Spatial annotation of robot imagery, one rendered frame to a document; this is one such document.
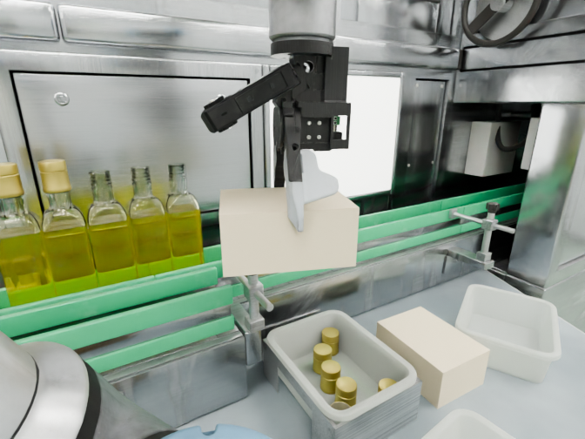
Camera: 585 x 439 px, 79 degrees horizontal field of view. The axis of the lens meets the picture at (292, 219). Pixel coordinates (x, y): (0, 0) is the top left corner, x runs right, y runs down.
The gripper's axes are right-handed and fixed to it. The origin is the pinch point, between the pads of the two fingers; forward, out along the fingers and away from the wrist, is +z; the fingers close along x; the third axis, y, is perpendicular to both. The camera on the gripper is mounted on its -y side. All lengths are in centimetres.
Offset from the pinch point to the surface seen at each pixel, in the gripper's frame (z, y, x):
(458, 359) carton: 27.7, 30.3, 0.7
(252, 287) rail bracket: 13.6, -4.1, 6.0
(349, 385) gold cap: 29.0, 10.5, -0.5
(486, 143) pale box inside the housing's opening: -1, 78, 63
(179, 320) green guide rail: 17.5, -15.2, 4.8
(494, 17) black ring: -36, 67, 55
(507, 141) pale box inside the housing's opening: -2, 89, 66
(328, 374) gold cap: 29.2, 7.9, 2.7
